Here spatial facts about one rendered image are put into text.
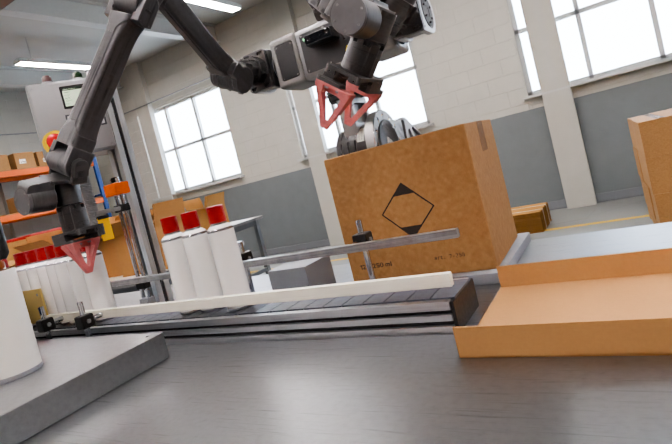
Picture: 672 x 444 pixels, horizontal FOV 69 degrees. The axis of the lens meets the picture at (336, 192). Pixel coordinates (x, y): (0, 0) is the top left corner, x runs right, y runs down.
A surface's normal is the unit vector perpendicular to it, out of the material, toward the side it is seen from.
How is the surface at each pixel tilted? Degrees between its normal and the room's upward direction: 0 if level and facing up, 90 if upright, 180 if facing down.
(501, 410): 0
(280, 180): 90
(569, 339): 90
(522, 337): 90
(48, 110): 90
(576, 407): 0
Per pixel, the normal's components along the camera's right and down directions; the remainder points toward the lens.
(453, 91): -0.47, 0.16
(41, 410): 0.84, -0.18
